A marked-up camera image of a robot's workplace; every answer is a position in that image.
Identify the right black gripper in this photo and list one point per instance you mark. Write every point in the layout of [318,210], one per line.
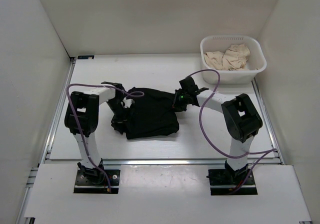
[176,105]

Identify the black corner label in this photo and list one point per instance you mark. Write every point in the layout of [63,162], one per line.
[85,57]

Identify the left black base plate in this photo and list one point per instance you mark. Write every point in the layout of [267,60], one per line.
[96,183]

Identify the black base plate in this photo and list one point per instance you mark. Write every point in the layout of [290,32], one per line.
[222,183]
[96,183]

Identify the aluminium frame rail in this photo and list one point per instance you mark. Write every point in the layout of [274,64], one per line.
[267,122]

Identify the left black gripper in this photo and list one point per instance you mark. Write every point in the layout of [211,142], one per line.
[117,121]

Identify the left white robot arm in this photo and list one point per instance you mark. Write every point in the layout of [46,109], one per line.
[82,118]

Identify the black trousers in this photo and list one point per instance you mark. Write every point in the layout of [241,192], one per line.
[152,115]

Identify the beige trousers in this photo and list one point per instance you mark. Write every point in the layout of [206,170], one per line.
[233,59]

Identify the white plastic basket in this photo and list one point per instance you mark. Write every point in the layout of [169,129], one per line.
[256,61]

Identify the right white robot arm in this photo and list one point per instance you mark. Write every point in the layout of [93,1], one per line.
[242,121]

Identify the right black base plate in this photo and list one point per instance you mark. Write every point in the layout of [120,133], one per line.
[222,183]

